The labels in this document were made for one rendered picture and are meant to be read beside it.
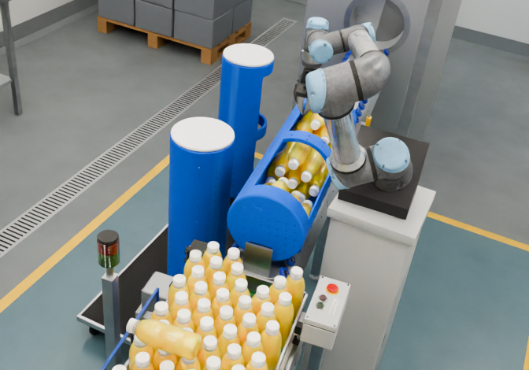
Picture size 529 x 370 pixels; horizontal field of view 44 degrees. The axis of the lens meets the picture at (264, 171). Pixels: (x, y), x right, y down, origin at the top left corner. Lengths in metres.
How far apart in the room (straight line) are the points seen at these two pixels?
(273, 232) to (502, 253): 2.28
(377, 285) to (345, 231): 0.24
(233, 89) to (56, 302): 1.44
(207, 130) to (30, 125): 2.29
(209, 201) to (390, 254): 0.92
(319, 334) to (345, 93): 0.72
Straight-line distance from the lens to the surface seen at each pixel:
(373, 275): 2.45
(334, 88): 1.80
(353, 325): 2.65
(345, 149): 2.03
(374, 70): 1.82
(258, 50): 3.68
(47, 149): 4.68
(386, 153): 2.14
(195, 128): 2.90
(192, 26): 5.82
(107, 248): 1.97
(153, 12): 5.99
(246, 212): 2.26
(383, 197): 2.34
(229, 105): 3.64
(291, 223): 2.23
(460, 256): 4.16
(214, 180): 2.86
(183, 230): 3.04
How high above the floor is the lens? 2.54
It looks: 35 degrees down
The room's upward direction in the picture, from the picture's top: 7 degrees clockwise
